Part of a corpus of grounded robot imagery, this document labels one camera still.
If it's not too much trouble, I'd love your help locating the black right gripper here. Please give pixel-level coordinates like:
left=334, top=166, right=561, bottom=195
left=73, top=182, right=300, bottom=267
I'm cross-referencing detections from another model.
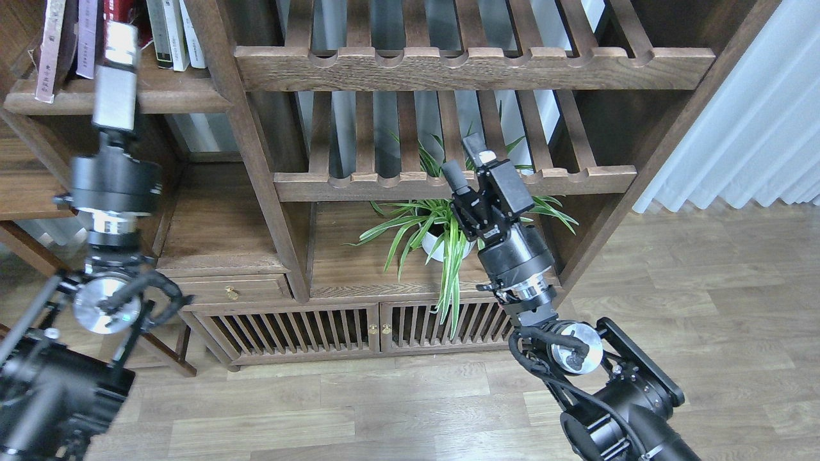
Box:
left=441, top=133, right=554, bottom=291

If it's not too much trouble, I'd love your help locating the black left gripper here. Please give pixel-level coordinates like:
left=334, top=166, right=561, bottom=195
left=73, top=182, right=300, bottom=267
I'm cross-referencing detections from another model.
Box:
left=54, top=20, right=161, bottom=216

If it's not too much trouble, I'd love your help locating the red paperback book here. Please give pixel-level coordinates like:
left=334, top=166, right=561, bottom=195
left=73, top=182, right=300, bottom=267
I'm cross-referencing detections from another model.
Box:
left=102, top=0, right=152, bottom=49

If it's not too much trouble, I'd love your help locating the white lavender paperback book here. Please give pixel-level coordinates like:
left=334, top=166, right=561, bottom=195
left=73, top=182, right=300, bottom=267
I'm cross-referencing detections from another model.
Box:
left=76, top=0, right=103, bottom=79

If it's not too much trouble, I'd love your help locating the maroon book with white characters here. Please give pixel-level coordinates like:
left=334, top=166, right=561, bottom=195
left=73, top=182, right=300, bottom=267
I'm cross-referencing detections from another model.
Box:
left=35, top=1, right=79, bottom=103

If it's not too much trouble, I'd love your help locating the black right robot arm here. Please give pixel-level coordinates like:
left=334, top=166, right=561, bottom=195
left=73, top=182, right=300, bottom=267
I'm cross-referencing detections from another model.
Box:
left=443, top=134, right=699, bottom=460

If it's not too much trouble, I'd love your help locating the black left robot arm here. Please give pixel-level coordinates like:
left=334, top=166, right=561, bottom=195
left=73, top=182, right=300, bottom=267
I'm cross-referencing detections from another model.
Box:
left=2, top=22, right=193, bottom=460

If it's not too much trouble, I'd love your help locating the grey upright book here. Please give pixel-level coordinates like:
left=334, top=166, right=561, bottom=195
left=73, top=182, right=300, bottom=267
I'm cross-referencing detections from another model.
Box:
left=145, top=0, right=173, bottom=69

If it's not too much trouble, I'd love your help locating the white upright book middle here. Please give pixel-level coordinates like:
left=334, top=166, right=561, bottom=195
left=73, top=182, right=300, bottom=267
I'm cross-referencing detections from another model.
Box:
left=161, top=1, right=190, bottom=72

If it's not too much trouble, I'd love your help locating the white upright book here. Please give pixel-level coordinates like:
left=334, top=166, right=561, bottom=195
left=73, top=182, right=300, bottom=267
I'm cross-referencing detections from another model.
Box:
left=161, top=1, right=190, bottom=72
left=179, top=0, right=208, bottom=69

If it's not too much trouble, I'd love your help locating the green spider plant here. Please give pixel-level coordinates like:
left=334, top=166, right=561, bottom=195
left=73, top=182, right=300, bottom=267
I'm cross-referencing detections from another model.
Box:
left=349, top=102, right=579, bottom=340

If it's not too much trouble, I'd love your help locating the white upright book right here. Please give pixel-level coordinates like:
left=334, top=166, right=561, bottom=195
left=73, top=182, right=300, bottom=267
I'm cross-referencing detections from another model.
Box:
left=179, top=0, right=208, bottom=69

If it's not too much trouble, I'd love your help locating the white plant pot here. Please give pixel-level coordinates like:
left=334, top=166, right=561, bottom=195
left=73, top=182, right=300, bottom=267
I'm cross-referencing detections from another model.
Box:
left=422, top=225, right=475, bottom=265

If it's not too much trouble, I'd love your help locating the dark wooden bookshelf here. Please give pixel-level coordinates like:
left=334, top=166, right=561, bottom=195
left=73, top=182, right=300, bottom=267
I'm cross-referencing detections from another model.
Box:
left=0, top=0, right=783, bottom=377

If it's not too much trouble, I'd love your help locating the right slatted cabinet door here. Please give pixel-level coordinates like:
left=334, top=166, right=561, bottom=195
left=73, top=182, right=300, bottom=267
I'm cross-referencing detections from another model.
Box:
left=379, top=298, right=513, bottom=355

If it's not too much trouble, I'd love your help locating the slatted cabinet door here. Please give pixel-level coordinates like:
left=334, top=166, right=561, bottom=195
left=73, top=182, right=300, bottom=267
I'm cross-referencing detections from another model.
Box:
left=379, top=298, right=513, bottom=355
left=181, top=304, right=381, bottom=371

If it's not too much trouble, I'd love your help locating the small wooden drawer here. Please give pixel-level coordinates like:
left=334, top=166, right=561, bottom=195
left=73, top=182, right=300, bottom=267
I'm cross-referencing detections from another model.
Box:
left=175, top=274, right=292, bottom=305

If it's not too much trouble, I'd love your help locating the left slatted cabinet door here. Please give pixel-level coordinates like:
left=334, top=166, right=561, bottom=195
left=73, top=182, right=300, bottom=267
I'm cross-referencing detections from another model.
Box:
left=181, top=304, right=381, bottom=371

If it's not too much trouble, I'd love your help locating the white window curtain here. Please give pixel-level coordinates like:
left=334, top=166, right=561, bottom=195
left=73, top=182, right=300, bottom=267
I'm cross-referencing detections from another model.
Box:
left=633, top=1, right=819, bottom=213

